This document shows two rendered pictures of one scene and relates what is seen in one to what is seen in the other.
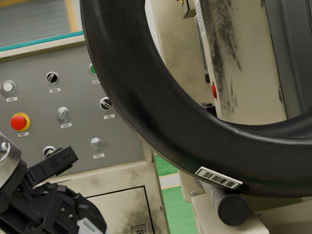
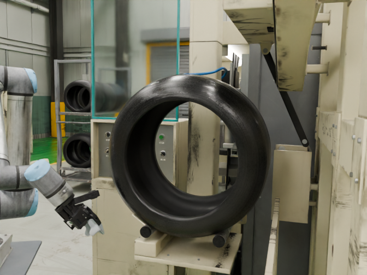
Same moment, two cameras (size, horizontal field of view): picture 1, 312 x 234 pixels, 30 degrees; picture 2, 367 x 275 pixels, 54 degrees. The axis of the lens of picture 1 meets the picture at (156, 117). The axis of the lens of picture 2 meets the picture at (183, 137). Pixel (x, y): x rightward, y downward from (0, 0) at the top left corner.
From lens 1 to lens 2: 0.77 m
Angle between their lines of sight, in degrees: 17
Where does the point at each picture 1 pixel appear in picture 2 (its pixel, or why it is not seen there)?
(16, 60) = not seen: hidden behind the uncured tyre
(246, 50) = (202, 159)
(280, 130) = (196, 199)
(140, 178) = not seen: hidden behind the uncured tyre
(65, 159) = (93, 195)
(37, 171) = (78, 199)
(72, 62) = not seen: hidden behind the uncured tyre
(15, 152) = (69, 192)
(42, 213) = (74, 214)
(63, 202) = (84, 212)
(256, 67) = (205, 167)
